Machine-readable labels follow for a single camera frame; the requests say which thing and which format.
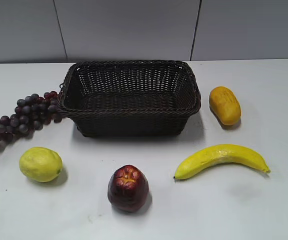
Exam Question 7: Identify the purple grape bunch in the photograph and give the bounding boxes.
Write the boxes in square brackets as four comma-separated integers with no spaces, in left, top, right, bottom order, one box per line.
[0,91,63,145]

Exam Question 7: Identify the black woven basket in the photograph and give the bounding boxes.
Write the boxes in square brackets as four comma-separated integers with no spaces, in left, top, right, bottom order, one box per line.
[58,60,201,138]

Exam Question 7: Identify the dark red apple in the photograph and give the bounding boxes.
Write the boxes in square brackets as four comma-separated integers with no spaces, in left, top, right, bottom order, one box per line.
[107,165,149,213]

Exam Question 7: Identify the orange-yellow mango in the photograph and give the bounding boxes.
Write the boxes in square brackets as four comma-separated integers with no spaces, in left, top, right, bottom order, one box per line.
[209,86,241,126]

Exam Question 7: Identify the yellow banana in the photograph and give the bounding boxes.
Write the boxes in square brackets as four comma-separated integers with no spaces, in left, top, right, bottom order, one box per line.
[173,144,270,180]

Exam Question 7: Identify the yellow-green lemon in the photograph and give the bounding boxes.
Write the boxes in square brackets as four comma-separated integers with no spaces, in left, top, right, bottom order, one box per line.
[19,147,63,183]

